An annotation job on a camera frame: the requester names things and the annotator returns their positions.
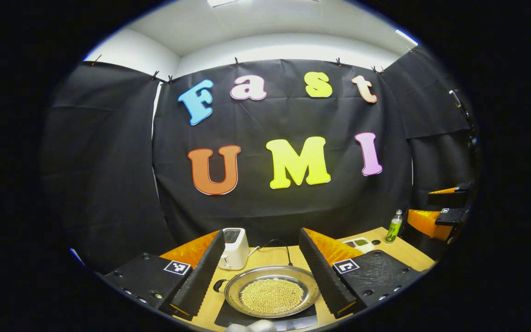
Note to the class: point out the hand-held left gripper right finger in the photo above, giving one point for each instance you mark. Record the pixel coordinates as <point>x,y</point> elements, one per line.
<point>325,281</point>

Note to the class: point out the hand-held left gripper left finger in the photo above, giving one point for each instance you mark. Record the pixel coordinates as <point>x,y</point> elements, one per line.
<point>201,276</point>

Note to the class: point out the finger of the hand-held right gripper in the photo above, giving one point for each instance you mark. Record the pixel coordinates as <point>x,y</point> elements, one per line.
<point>450,198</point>
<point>424,220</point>

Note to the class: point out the black induction cooktop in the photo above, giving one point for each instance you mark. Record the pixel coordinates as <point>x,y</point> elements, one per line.
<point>228,318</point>

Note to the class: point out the green label drink bottle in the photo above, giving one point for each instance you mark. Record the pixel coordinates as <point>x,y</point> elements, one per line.
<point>393,228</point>

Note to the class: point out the white toaster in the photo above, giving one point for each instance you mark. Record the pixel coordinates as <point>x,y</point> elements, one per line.
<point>234,251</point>

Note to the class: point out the white divided grain tray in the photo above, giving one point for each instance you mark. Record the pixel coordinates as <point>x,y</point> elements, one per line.
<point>362,243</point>

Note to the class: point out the pile of soybeans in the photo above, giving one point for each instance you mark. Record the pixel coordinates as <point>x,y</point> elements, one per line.
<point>272,296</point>

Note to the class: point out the metal stand pole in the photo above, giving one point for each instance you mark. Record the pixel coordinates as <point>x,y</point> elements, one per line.
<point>461,108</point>

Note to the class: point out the small ceiling light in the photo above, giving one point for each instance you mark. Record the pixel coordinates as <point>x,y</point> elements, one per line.
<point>406,37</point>

